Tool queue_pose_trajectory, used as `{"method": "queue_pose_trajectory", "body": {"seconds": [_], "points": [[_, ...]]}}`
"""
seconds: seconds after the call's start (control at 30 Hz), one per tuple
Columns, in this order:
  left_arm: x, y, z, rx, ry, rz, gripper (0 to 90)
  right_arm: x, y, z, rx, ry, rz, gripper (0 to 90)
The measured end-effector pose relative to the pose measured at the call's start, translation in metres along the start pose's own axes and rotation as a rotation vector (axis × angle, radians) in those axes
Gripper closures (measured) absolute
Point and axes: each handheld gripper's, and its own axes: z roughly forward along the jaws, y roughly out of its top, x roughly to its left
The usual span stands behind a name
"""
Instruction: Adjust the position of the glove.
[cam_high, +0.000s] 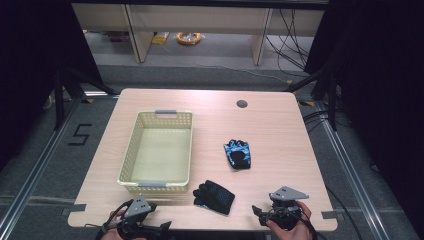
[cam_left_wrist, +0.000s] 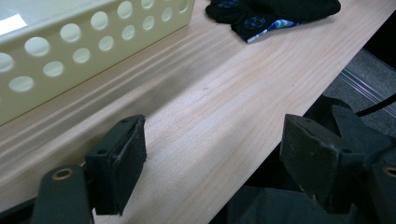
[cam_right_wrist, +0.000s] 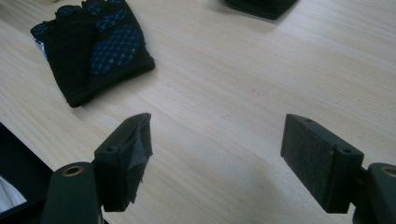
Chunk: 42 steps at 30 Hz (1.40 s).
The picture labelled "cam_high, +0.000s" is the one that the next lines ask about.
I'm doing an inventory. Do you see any black metal stand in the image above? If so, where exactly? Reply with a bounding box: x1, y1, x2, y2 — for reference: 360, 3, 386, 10
283, 65, 338, 132
52, 65, 118, 132

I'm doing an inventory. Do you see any aluminium floor rail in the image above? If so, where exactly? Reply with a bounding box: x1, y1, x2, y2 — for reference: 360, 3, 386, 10
314, 99, 392, 240
0, 95, 85, 236

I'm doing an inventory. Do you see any person's right hand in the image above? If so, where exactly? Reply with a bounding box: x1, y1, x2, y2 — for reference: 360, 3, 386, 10
266, 200, 315, 240

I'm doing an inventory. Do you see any yellow packet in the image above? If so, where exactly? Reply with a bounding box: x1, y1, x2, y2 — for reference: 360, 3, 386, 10
151, 31, 170, 46

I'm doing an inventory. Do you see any bundle of black cables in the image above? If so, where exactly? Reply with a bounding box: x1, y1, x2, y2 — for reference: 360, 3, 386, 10
264, 8, 312, 72

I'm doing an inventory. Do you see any black floor cable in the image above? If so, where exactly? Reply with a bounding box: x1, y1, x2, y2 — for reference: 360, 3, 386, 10
324, 184, 365, 240

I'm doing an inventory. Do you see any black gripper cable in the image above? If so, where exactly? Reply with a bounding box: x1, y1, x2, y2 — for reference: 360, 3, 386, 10
83, 199, 135, 240
289, 208, 329, 240

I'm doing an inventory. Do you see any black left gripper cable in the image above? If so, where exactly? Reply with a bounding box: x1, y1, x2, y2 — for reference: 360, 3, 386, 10
83, 199, 135, 240

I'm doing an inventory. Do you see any black curtain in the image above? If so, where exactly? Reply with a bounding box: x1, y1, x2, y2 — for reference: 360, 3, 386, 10
0, 0, 105, 171
303, 0, 424, 231

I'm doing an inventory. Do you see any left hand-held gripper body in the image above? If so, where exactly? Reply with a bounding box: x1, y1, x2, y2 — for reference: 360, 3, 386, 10
116, 194, 164, 240

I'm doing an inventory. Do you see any white desk frame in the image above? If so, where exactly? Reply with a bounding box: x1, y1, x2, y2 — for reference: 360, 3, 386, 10
71, 3, 326, 67

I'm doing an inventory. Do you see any person's left hand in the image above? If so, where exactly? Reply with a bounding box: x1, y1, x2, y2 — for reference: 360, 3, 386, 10
99, 209, 148, 240

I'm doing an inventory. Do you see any cream perforated plastic basket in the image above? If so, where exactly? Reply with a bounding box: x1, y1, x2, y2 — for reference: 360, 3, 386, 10
116, 109, 194, 195

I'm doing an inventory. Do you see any blue and black fingerless glove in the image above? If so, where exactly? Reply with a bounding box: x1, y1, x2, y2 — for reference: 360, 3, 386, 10
223, 138, 252, 171

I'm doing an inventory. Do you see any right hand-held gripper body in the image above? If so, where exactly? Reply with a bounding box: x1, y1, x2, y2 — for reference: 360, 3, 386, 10
264, 185, 310, 231

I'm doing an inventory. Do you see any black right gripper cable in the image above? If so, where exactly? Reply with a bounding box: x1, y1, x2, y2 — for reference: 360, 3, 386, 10
289, 208, 329, 240

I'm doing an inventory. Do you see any black tape floor mark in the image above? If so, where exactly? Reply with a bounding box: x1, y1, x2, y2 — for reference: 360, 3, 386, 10
67, 123, 93, 147

